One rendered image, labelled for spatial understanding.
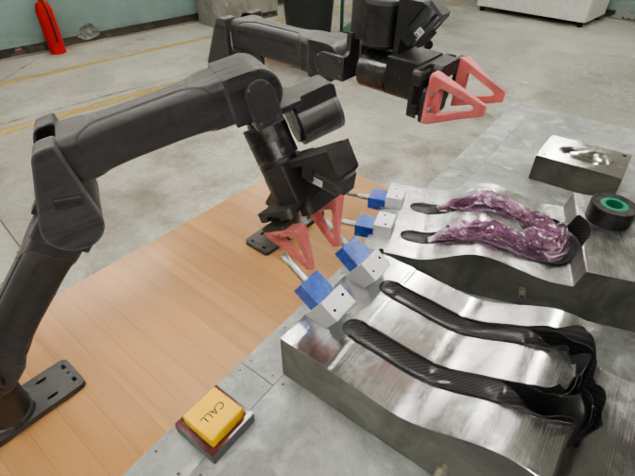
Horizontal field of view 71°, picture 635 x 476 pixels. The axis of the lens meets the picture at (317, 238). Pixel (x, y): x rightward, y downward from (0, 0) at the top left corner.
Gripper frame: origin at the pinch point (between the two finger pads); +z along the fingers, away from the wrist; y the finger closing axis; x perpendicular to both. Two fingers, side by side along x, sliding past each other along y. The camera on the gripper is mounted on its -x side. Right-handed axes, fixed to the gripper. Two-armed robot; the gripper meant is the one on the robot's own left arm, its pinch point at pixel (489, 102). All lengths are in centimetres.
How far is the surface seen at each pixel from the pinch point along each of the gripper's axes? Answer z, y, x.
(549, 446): 24.2, -23.3, 25.2
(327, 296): -9.0, -20.9, 26.7
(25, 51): -524, 121, 134
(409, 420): 10.1, -27.9, 30.3
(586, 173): 10, 58, 33
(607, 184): 15, 58, 34
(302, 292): -12.1, -23.0, 26.3
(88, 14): -518, 195, 109
